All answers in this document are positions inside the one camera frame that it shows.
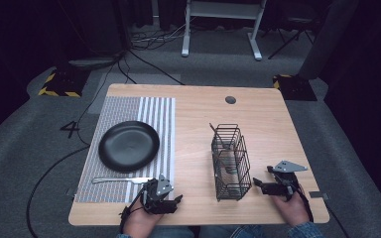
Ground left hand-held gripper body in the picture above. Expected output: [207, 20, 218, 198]
[140, 174, 180, 215]

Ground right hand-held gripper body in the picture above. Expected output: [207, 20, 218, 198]
[261, 160, 310, 202]

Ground person's right hand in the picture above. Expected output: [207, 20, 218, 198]
[271, 191, 312, 228]

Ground person's left hand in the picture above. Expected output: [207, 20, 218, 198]
[122, 205, 165, 238]

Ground silver spoon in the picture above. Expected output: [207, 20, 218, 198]
[91, 176, 154, 185]

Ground grey tape piece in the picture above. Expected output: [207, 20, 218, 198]
[309, 190, 330, 200]

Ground black round plate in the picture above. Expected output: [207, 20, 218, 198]
[97, 120, 161, 174]

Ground grey striped placemat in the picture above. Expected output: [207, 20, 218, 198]
[74, 95, 177, 204]

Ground yellow black striped base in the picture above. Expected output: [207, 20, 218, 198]
[38, 66, 91, 99]
[272, 73, 318, 102]

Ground black tripod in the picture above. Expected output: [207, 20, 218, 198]
[267, 14, 316, 60]

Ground grey pillar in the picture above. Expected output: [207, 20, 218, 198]
[297, 0, 361, 81]

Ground black wire cutlery basket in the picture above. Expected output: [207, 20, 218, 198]
[209, 123, 253, 203]

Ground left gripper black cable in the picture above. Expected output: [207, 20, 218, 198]
[118, 187, 148, 234]

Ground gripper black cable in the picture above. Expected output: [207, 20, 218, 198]
[118, 187, 148, 234]
[291, 179, 351, 238]

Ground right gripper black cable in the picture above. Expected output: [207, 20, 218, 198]
[291, 179, 351, 238]

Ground long black floor cable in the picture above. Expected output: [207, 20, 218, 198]
[25, 49, 130, 238]

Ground bundle of floor cables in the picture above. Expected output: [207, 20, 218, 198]
[130, 18, 196, 53]

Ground white desk frame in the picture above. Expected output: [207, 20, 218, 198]
[181, 0, 268, 61]

